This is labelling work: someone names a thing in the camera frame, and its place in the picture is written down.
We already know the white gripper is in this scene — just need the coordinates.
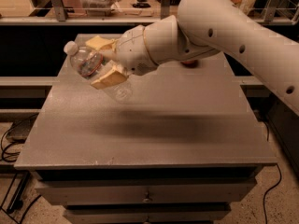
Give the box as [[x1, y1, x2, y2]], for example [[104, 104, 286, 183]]
[[91, 25, 158, 90]]

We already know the grey drawer cabinet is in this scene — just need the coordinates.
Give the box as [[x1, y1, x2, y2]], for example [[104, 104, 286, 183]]
[[14, 33, 278, 224]]

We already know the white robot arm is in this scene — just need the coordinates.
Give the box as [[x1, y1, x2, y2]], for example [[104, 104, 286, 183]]
[[92, 0, 299, 114]]

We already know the lower grey drawer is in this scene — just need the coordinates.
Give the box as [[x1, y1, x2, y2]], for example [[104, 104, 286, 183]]
[[64, 203, 231, 224]]

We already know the red apple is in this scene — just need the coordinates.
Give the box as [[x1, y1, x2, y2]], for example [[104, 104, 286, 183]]
[[181, 60, 197, 68]]

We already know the grey drawer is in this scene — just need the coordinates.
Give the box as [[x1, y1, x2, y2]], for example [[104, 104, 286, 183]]
[[36, 178, 256, 205], [64, 203, 231, 224]]

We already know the black power adapter box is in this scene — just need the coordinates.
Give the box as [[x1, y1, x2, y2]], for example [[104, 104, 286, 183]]
[[6, 119, 34, 142]]

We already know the black cables left floor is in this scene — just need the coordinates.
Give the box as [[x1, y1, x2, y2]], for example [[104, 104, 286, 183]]
[[0, 113, 42, 224]]

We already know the black cable right floor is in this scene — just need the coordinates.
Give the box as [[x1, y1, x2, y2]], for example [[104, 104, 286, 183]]
[[262, 121, 283, 224]]

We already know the upper grey drawer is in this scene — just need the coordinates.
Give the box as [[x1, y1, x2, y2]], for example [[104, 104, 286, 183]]
[[36, 178, 256, 205]]

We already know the clear plastic container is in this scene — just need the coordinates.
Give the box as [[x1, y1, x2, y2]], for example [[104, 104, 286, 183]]
[[79, 0, 118, 16]]

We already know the yellow sponge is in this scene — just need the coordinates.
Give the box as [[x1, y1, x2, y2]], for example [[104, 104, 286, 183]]
[[85, 35, 102, 49]]

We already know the clear plastic water bottle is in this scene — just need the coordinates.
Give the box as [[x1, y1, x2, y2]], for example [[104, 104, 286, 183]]
[[64, 41, 133, 103]]

